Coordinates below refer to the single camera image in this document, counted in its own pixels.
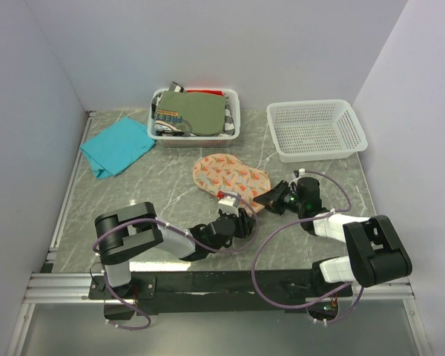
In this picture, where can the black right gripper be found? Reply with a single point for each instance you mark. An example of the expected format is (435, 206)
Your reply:
(273, 197)

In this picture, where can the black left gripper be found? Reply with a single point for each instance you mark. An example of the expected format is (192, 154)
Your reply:
(245, 222)

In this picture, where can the floral pink bra laundry bag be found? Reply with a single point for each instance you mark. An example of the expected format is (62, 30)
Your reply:
(224, 172)

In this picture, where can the white clothes basket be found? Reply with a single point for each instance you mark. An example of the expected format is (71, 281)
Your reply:
(202, 141)

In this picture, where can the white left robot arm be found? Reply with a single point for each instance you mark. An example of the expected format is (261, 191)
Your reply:
(128, 232)

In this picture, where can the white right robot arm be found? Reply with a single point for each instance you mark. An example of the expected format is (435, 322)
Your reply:
(375, 253)

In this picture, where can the white empty mesh basket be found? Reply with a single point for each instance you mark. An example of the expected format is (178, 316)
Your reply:
(305, 131)

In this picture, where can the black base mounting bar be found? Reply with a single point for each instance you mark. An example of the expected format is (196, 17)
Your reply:
(159, 292)

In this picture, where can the green printed t-shirt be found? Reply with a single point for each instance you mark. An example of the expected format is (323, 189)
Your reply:
(189, 114)

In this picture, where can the red garment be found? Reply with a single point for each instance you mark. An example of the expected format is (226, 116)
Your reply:
(206, 91)

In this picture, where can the teal folded cloth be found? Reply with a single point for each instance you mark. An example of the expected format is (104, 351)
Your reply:
(117, 147)

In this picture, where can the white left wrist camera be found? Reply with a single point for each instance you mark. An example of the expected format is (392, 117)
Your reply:
(229, 200)

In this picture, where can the aluminium rail frame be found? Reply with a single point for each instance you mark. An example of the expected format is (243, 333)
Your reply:
(59, 318)

